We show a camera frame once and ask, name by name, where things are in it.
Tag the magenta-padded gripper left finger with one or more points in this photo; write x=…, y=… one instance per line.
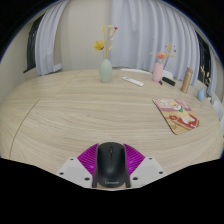
x=75, y=170

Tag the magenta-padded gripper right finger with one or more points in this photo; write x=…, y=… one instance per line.
x=148, y=170

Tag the black computer mouse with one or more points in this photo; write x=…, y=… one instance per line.
x=111, y=166

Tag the cartoon print mouse pad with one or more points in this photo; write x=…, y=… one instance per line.
x=176, y=115

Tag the dark marker pen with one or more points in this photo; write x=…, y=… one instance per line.
x=160, y=82

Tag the white remote control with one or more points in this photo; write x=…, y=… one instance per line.
x=133, y=81

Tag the black rectangular case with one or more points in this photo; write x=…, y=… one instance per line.
x=168, y=81

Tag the blue vase with dried stems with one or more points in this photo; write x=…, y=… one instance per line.
x=200, y=95

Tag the white chairs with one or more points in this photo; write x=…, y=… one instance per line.
x=217, y=108

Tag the bronze thermos bottle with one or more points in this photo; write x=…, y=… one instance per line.
x=186, y=81

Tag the pink vase with orange flowers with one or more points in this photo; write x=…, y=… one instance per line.
x=157, y=73

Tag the green vase with yellow flowers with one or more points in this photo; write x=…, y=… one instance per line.
x=105, y=73

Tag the narrow white curtain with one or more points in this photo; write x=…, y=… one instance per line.
x=46, y=46
x=212, y=85

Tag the dark framed window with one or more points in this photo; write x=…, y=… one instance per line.
x=204, y=60
x=31, y=50

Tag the wide white curtain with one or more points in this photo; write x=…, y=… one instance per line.
x=146, y=30

